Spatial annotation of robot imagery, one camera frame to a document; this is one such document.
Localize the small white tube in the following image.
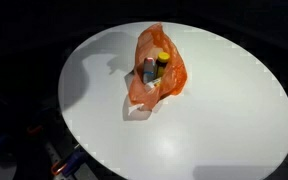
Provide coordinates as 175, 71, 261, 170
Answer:
145, 78, 161, 90

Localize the brown bottle yellow lid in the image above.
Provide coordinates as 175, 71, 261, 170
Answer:
156, 52, 170, 78

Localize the orange plastic bag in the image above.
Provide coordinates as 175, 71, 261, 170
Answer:
128, 23, 187, 111

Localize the orange blue clamp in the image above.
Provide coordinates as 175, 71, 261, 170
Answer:
51, 145, 85, 177

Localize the grey tube pink cap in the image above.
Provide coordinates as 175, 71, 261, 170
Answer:
143, 57, 155, 84

